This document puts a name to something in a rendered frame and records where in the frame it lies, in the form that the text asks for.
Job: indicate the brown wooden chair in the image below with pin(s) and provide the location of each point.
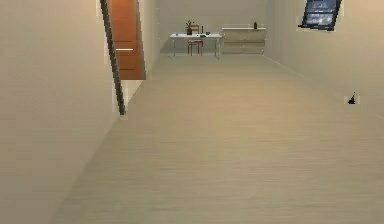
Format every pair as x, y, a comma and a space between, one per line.
195, 42

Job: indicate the white table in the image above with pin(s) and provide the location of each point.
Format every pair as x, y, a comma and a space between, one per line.
196, 35

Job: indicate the potted house plant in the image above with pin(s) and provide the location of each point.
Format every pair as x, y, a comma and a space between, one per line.
189, 28

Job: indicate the beige sideboard cupboard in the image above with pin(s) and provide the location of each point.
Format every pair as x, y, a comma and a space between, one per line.
244, 40

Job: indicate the orange wooden room door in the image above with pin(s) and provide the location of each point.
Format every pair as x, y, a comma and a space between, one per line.
126, 33

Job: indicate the small black floor object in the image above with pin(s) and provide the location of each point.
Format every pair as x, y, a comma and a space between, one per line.
352, 99

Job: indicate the dark framed wall picture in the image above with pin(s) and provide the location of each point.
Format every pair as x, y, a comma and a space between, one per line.
320, 14

